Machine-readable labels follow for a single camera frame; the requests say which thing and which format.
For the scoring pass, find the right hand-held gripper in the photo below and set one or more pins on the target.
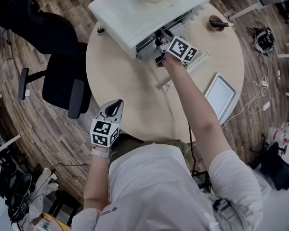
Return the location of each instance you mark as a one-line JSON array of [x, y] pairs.
[[180, 48]]

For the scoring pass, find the white wristband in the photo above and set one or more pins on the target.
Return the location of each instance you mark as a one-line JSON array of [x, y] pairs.
[[100, 152]]

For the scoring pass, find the small white plug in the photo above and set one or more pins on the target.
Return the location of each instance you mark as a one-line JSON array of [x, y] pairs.
[[279, 75]]

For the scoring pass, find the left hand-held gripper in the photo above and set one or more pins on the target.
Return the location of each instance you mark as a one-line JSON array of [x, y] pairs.
[[103, 131]]

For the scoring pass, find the brown bowl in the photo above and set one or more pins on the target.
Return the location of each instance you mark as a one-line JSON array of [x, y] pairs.
[[214, 27]]

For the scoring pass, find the silver baking tray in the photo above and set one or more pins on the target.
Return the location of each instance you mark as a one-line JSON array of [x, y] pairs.
[[220, 97]]

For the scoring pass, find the yellow board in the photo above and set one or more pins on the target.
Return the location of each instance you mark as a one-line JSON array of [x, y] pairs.
[[55, 221]]

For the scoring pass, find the person's right forearm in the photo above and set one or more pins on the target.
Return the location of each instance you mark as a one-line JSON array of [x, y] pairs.
[[195, 105]]

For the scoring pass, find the white power strip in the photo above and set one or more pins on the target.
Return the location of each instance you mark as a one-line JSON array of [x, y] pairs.
[[264, 81]]

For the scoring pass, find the black power plug adapter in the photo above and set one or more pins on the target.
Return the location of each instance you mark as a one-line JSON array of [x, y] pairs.
[[100, 29]]

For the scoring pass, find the white socket block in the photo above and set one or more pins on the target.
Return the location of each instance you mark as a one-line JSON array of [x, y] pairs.
[[27, 93]]

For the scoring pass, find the black office chair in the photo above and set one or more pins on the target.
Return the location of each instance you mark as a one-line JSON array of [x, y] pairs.
[[62, 80], [277, 167]]

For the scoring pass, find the white desk frame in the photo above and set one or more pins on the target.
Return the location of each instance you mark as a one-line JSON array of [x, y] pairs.
[[7, 145]]

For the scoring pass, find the white toaster oven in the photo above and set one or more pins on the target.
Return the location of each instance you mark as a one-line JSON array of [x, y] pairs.
[[135, 16]]

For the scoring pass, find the white desk leg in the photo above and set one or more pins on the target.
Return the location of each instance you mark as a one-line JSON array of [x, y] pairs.
[[245, 11]]

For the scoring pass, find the red and white plastic bags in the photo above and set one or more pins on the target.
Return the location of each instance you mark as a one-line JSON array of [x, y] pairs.
[[283, 133]]

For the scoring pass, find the person's white shirt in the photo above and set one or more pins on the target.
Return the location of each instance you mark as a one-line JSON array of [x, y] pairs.
[[159, 189]]

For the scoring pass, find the white power adapter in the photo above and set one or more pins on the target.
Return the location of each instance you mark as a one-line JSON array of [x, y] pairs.
[[265, 106]]

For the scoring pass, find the white gloves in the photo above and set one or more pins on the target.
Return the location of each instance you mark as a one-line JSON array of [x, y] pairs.
[[47, 184]]

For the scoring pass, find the person's left forearm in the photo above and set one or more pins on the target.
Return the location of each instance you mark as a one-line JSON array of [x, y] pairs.
[[96, 177]]

